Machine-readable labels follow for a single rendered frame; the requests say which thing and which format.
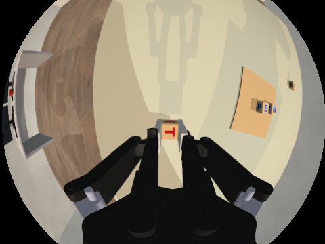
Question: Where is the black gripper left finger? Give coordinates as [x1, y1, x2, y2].
[64, 119, 162, 238]

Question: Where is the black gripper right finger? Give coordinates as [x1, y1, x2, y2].
[177, 119, 273, 236]

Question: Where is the tan square mat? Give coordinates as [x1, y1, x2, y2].
[230, 67, 276, 138]

